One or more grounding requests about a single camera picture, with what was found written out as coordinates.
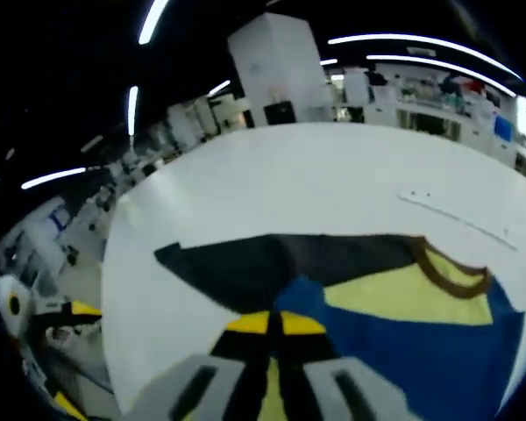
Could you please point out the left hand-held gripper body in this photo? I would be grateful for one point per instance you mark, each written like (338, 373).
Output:
(13, 307)

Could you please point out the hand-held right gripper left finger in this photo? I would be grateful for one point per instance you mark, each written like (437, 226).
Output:
(188, 390)

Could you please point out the white square pillar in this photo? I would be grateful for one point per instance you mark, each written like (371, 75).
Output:
(280, 66)

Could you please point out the black box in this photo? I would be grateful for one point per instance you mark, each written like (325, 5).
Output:
(280, 113)

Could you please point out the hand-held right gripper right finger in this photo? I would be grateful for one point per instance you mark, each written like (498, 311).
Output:
(346, 394)

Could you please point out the blue bin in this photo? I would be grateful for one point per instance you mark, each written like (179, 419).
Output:
(503, 128)

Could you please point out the yellow blue grey garment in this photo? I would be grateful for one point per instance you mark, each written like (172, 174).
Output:
(377, 298)

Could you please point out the white ceiling light strip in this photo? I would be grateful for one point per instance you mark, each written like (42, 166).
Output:
(438, 65)
(132, 109)
(151, 22)
(421, 40)
(52, 177)
(329, 62)
(219, 87)

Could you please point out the white storage counter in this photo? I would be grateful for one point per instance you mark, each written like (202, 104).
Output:
(421, 114)

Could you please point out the row of white workbenches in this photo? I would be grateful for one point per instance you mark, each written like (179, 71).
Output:
(92, 210)

